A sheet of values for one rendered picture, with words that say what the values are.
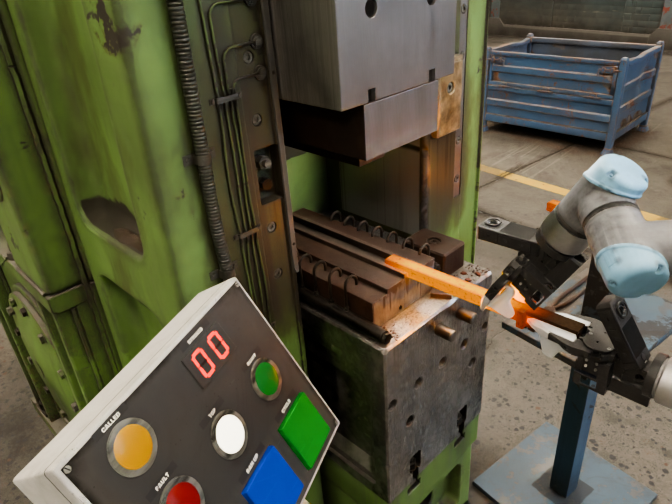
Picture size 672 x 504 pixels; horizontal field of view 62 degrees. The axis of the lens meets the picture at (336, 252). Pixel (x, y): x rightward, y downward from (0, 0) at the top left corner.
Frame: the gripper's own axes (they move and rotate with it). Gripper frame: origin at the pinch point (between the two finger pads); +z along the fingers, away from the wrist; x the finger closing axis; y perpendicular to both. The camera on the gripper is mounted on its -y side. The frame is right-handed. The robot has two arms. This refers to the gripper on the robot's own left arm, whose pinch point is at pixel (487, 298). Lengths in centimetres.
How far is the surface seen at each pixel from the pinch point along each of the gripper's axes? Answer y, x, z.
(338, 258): -28.8, -4.9, 17.9
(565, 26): -262, 798, 244
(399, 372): -2.0, -11.6, 20.3
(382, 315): -12.1, -9.4, 14.5
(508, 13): -357, 808, 282
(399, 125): -30.4, -3.2, -17.9
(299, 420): -3.4, -44.3, -1.0
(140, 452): -9, -65, -13
